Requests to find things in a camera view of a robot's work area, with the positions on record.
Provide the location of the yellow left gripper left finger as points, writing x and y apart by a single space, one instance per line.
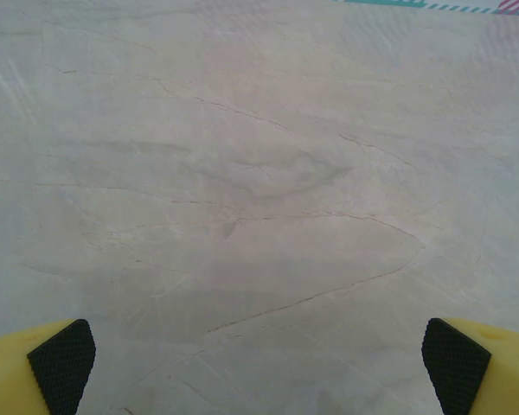
21 380

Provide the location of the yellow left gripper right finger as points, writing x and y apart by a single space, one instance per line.
501 376

